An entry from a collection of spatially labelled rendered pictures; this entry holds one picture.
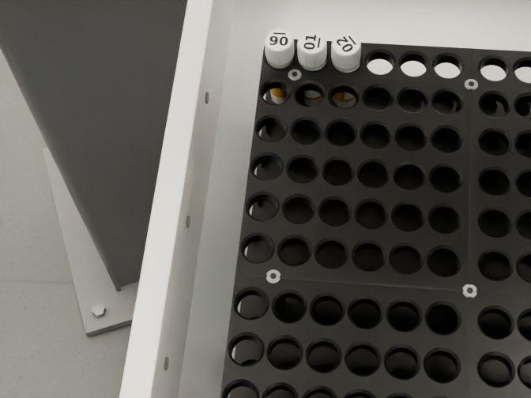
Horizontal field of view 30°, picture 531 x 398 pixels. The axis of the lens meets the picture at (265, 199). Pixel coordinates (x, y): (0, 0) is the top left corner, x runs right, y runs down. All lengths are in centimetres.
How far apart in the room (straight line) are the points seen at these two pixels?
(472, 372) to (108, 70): 64
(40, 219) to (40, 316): 15
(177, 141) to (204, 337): 9
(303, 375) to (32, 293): 106
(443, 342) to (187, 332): 12
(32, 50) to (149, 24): 11
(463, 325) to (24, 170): 117
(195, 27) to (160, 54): 50
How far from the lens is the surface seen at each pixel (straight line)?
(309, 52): 41
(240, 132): 48
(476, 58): 43
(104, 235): 122
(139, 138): 105
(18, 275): 142
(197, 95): 43
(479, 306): 38
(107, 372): 134
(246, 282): 38
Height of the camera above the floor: 125
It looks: 62 degrees down
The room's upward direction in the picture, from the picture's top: 6 degrees counter-clockwise
